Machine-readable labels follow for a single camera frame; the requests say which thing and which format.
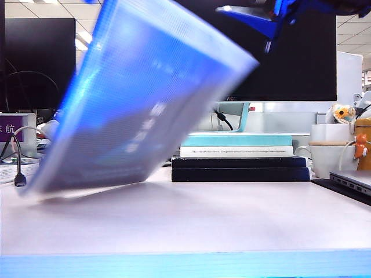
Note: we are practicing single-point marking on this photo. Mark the grey plush toy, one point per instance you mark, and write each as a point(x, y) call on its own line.
point(365, 104)

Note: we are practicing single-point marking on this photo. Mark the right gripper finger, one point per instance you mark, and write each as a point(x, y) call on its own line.
point(255, 24)

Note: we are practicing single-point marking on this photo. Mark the round wooden mug lid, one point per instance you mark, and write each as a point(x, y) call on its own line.
point(327, 143)

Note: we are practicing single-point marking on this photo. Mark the transparent plastic zipper file bag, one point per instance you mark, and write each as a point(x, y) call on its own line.
point(130, 101)

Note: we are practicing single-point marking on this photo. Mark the purple sign acrylic stand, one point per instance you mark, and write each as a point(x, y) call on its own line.
point(14, 128)

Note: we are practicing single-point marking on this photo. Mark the large black computer monitor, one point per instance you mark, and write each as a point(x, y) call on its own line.
point(304, 58)

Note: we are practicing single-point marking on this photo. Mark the teal cover book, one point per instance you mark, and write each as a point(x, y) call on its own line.
point(237, 140)

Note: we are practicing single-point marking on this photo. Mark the white desk organizer box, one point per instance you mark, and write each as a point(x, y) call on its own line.
point(327, 131)

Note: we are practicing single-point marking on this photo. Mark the straw hat sunflower ornament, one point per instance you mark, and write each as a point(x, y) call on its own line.
point(342, 113)

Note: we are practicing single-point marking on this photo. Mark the yellow rectangular tin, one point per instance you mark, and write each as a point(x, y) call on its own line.
point(365, 127)

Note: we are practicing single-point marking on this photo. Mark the white spine book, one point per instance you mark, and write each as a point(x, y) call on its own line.
point(237, 151)

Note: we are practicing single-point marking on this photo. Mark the white ceramic mug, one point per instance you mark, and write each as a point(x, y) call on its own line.
point(324, 160)

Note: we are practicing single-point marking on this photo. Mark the silver laptop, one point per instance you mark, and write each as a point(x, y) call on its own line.
point(353, 181)

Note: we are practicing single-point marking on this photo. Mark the teal and silver monitor stand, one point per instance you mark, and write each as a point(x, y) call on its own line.
point(245, 116)

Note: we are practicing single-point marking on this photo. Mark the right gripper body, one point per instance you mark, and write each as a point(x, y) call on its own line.
point(333, 5)

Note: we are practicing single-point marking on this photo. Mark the white partition board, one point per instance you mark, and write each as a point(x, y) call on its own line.
point(349, 78)

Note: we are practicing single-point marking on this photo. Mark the printed paper sheets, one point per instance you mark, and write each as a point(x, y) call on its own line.
point(11, 172)

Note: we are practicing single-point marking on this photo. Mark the black secondary monitor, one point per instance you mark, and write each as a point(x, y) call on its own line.
point(40, 63)

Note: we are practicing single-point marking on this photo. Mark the white rounded object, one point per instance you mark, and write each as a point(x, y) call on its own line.
point(52, 127)

